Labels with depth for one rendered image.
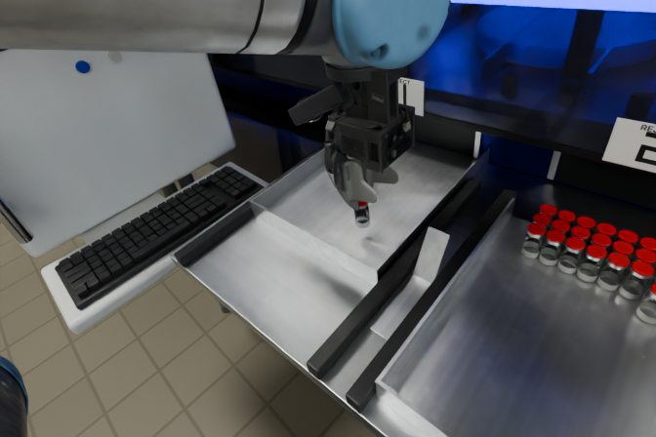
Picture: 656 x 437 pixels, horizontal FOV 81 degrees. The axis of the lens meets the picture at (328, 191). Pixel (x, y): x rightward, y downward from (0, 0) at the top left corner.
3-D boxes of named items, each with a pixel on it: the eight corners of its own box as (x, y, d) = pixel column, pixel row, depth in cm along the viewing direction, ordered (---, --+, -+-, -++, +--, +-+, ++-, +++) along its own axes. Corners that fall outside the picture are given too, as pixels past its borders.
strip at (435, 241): (428, 256, 55) (429, 225, 51) (447, 264, 53) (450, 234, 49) (369, 328, 47) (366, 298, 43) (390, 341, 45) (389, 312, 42)
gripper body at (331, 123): (380, 179, 44) (374, 78, 37) (324, 159, 49) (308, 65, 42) (416, 148, 48) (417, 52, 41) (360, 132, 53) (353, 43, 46)
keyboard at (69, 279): (230, 169, 94) (227, 161, 92) (266, 190, 85) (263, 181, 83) (57, 271, 73) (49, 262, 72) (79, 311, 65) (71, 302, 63)
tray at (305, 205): (371, 129, 85) (370, 114, 83) (488, 162, 70) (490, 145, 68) (254, 216, 67) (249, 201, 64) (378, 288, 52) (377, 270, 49)
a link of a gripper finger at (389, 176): (393, 213, 53) (388, 159, 47) (359, 198, 57) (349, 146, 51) (405, 199, 55) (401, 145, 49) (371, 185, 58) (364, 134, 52)
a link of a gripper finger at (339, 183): (336, 196, 49) (331, 133, 44) (327, 192, 50) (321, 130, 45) (358, 179, 52) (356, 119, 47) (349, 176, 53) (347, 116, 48)
